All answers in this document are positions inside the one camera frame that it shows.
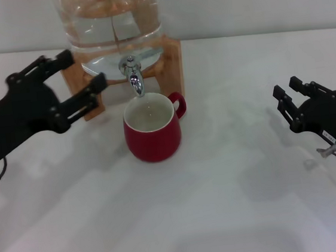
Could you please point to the glass water dispenser jar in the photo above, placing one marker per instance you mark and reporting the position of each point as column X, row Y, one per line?
column 109, row 24

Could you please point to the wooden dispenser stand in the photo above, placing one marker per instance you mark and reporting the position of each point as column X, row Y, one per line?
column 171, row 71

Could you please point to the metal pin on right gripper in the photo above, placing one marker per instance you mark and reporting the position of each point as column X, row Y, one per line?
column 329, row 149

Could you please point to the red ceramic cup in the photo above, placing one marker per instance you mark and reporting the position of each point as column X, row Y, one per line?
column 154, row 142

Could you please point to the chrome faucet with lever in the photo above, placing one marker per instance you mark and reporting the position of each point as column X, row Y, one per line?
column 135, row 81

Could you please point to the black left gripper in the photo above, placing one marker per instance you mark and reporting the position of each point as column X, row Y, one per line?
column 14, row 118

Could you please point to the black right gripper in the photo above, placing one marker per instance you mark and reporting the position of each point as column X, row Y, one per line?
column 329, row 119

